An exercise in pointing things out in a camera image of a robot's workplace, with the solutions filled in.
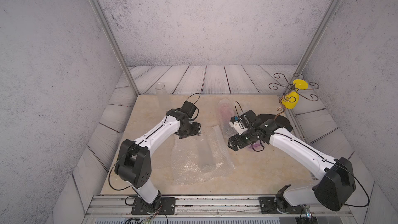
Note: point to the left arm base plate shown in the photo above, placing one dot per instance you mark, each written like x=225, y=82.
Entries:
x=162, y=205

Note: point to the black wire glass stand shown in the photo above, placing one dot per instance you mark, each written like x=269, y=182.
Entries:
x=275, y=86

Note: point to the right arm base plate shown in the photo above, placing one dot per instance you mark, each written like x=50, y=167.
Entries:
x=273, y=205

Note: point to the right aluminium corner post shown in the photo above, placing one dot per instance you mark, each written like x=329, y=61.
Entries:
x=327, y=17

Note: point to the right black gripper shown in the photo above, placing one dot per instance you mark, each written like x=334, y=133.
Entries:
x=237, y=138

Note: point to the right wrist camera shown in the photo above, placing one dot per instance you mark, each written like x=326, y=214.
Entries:
x=237, y=125

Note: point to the yellow plastic wine glass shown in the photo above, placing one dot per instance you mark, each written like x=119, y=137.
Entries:
x=290, y=100

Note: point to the left aluminium corner post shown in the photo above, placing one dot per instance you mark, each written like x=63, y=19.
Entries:
x=97, y=8

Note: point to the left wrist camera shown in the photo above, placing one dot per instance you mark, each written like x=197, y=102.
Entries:
x=190, y=110

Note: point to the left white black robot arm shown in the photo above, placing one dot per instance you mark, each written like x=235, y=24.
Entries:
x=133, y=164

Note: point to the aluminium rail frame front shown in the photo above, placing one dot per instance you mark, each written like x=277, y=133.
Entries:
x=222, y=209

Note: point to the purple bubble wrapped vase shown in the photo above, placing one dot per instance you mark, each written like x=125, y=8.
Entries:
x=256, y=147

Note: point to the pink bubble vase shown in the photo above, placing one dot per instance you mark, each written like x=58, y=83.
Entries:
x=224, y=114

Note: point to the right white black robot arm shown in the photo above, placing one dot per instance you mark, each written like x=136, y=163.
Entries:
x=336, y=179

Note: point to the clear bubble vase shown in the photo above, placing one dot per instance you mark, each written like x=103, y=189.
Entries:
x=206, y=159

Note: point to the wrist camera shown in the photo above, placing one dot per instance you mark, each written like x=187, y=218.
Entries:
x=237, y=125
x=190, y=110

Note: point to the clear glass vase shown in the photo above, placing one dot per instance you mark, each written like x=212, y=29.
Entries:
x=163, y=97

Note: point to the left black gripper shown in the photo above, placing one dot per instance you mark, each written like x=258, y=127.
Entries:
x=197, y=130

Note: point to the aluminium corner post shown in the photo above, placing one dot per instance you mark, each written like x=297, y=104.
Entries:
x=97, y=8
x=327, y=17

